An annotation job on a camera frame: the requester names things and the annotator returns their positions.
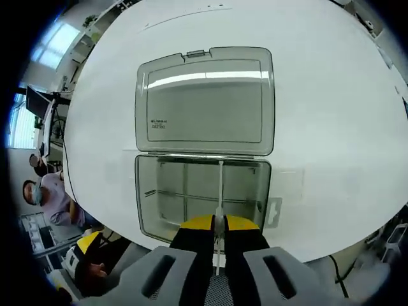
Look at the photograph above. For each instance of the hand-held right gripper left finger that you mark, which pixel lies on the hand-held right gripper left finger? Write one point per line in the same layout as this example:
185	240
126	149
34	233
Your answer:
159	277

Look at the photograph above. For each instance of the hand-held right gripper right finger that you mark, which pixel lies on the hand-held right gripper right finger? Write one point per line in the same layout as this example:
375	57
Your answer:
274	277

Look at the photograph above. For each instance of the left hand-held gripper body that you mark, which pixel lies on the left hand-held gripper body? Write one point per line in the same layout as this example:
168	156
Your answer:
71	263

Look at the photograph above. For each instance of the long clear plastic divider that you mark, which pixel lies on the long clear plastic divider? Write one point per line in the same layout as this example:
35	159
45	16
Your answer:
172	192

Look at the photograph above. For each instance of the grey transparent guide fixture box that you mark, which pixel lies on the grey transparent guide fixture box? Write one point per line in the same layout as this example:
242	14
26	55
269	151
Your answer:
204	105

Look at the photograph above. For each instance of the person's left hand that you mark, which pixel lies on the person's left hand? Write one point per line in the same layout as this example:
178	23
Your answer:
94	277

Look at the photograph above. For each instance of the grey mesh office chair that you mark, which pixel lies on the grey mesh office chair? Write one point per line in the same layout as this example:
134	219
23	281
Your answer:
127	255

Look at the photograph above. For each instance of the storage shelf with bins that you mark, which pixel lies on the storage shelf with bins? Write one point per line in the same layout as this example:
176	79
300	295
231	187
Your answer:
35	232

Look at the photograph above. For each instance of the black monitor stand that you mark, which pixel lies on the black monitor stand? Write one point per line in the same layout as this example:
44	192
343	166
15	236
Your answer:
59	114

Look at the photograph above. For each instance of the black monitor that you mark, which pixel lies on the black monitor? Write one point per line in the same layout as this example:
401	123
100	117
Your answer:
37	102

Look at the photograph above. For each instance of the window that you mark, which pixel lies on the window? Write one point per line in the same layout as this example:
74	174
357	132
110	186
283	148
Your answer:
54	44

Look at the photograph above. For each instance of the potted plant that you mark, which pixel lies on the potted plant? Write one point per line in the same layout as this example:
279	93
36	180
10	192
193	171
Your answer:
90	21

